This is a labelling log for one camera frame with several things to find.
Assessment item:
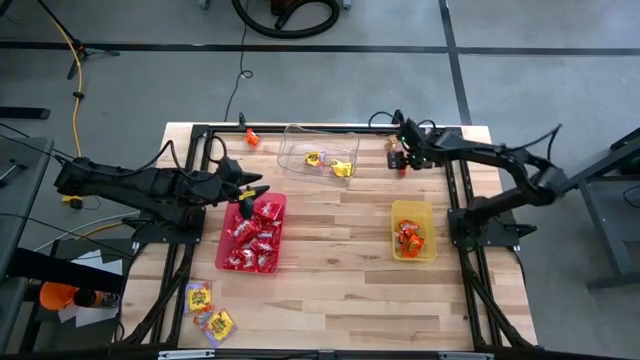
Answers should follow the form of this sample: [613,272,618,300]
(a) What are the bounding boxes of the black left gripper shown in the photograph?
[212,157,271,221]

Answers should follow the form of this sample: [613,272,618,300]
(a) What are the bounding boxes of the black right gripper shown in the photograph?
[387,117,446,172]

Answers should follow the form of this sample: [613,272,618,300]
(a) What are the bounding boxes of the red candy packet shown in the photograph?
[257,252,279,274]
[240,249,261,274]
[255,199,284,224]
[248,237,275,255]
[227,218,261,245]
[259,222,283,246]
[223,248,246,271]

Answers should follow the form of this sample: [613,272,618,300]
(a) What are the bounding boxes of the pink plastic bin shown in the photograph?
[214,191,289,275]

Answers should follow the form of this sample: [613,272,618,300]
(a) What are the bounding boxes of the yellow plastic bin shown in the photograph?
[390,200,439,263]

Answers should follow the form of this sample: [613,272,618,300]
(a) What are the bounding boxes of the clear plastic bin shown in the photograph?
[275,123,361,187]

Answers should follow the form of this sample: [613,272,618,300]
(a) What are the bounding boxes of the dark drink bottle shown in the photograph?
[73,288,122,310]

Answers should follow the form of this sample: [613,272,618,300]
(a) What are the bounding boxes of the black tripod stand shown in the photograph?
[37,0,121,81]

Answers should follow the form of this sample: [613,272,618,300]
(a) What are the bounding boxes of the black diagonal beam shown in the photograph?
[7,246,126,295]

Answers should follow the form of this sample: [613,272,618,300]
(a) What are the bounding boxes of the white paper sheets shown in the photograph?
[56,248,125,330]

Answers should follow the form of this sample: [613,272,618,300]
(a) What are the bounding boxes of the dark metal side table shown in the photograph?
[549,127,640,291]

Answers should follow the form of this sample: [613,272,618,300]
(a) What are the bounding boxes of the orange plastic cup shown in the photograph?
[39,281,77,312]

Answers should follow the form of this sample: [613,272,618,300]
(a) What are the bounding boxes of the grey side table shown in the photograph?
[0,135,55,351]

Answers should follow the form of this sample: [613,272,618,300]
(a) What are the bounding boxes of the black floor strip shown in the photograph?
[0,105,52,121]

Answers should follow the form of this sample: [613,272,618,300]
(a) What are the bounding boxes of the small grey hand tool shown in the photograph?
[0,158,27,190]

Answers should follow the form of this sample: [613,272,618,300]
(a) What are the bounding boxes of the black aluminium table frame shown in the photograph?
[119,122,539,351]

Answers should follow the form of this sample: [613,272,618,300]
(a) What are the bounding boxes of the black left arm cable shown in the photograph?
[74,134,226,176]

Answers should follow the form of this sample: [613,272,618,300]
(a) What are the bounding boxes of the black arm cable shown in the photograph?
[74,134,226,176]
[367,109,565,162]

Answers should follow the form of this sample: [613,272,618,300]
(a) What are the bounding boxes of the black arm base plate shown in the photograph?
[132,205,207,246]
[447,207,539,249]

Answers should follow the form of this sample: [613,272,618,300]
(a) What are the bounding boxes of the thin black floor cable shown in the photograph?
[223,0,254,123]

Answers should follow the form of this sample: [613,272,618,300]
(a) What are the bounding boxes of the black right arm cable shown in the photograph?
[367,109,565,162]

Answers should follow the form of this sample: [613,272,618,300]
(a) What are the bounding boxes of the black vacuum hose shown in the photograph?
[230,0,342,40]

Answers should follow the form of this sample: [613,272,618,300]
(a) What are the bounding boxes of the white floor cable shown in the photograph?
[32,212,144,254]

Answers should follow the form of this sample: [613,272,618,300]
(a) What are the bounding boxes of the yellow extension cable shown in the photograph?
[49,17,86,210]

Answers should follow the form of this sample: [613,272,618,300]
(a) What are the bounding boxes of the silver metal bracket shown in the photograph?
[437,351,495,360]
[157,349,217,360]

